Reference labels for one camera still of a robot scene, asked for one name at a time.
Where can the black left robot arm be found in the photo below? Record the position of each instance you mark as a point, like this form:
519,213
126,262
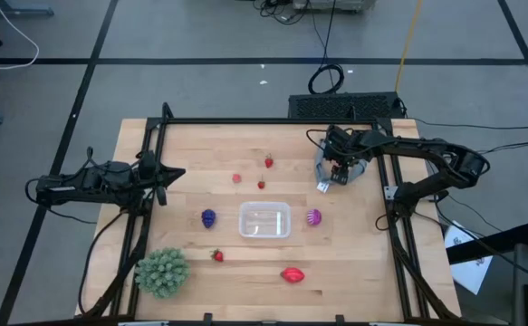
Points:
96,181

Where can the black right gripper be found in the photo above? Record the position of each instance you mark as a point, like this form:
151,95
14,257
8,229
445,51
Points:
347,145

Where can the white paper sheet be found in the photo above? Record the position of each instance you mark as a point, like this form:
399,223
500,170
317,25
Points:
469,271

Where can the purple toy grape bunch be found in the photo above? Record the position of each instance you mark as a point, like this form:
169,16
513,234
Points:
208,218

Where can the pink round toy berry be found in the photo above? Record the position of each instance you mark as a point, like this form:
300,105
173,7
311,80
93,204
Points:
237,178

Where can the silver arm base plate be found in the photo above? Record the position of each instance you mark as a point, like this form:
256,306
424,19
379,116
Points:
390,193

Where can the black clamp bracket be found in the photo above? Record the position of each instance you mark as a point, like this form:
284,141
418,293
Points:
339,319
207,318

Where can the red toy dragon fruit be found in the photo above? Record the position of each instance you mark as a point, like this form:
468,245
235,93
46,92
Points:
292,275

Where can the magenta white-striped toy vegetable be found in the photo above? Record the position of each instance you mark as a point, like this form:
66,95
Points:
314,217

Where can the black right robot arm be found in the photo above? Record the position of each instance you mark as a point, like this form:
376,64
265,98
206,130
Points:
426,147

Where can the green spiky artificial plant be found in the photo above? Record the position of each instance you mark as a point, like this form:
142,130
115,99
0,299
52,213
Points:
161,273

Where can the clear plastic tupperware container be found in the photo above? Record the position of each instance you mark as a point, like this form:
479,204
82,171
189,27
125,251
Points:
263,219

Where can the black aluminium table frame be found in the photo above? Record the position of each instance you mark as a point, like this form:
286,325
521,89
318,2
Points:
227,121

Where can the black desk foot bar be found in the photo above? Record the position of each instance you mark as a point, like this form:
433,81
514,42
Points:
494,244

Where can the grey equipment box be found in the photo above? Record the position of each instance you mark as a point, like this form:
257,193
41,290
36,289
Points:
331,4

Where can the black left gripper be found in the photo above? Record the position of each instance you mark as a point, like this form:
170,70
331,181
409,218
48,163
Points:
148,172

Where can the black perforated computer case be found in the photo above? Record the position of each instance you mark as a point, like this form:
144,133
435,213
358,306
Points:
363,106

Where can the grey cloth band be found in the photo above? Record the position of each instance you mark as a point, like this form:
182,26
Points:
321,172

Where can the small red toy strawberry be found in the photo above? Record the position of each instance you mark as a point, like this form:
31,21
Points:
269,162
261,185
218,256

